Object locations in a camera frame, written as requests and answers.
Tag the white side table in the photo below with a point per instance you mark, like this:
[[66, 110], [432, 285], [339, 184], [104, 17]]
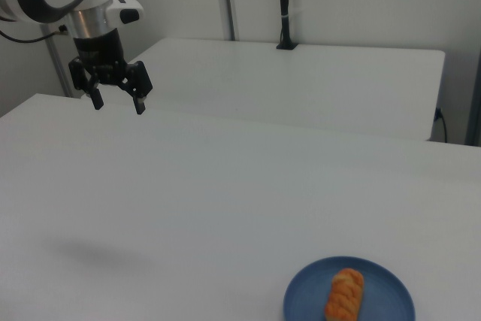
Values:
[[300, 84]]

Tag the blue round plate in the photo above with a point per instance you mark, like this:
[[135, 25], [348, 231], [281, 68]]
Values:
[[308, 298]]

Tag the black camera pole with base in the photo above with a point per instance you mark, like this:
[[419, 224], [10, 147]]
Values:
[[284, 5]]

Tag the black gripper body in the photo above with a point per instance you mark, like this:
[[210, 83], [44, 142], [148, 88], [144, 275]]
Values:
[[99, 54]]

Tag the orange twisted bread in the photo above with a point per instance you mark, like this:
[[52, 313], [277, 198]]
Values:
[[343, 294]]

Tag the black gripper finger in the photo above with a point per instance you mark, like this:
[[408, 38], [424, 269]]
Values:
[[79, 74], [141, 80]]

